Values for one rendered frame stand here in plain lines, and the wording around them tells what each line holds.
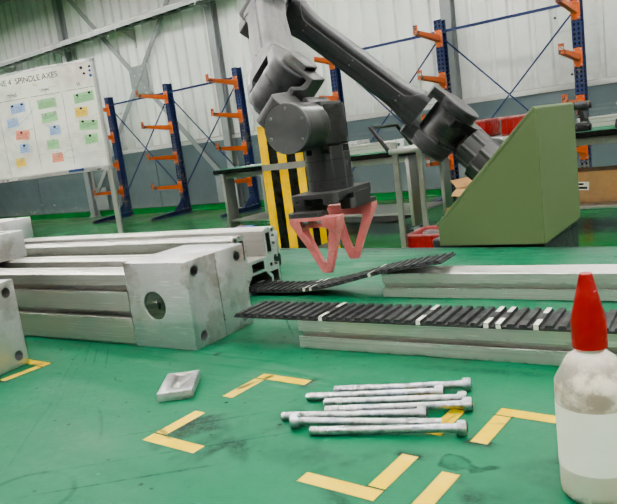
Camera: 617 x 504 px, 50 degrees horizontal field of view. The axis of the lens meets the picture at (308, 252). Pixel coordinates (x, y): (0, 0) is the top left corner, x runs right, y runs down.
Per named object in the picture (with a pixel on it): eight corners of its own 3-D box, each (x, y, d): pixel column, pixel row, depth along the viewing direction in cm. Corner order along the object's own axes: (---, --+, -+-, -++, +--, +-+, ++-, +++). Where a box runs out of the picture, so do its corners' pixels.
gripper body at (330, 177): (291, 211, 82) (282, 151, 80) (329, 198, 90) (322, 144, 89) (338, 208, 78) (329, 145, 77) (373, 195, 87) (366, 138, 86)
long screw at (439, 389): (445, 394, 50) (443, 382, 50) (444, 400, 49) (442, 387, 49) (309, 400, 53) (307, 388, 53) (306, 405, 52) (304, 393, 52)
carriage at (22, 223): (37, 251, 128) (30, 216, 127) (-16, 263, 119) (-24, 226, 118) (-11, 252, 137) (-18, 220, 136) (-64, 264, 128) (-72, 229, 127)
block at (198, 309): (266, 316, 79) (254, 238, 78) (197, 351, 69) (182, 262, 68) (208, 314, 84) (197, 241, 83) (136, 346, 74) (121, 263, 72)
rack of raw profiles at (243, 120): (91, 224, 1188) (68, 99, 1151) (131, 215, 1258) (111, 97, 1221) (223, 218, 987) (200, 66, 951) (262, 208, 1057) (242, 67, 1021)
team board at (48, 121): (-15, 284, 652) (-58, 81, 619) (20, 272, 699) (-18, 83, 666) (117, 274, 606) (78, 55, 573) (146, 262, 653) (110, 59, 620)
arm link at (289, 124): (296, 48, 84) (261, 104, 88) (248, 43, 74) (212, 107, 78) (366, 107, 81) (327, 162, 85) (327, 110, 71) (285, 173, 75)
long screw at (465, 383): (472, 387, 50) (470, 375, 50) (471, 392, 50) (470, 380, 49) (336, 393, 53) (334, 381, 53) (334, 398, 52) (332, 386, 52)
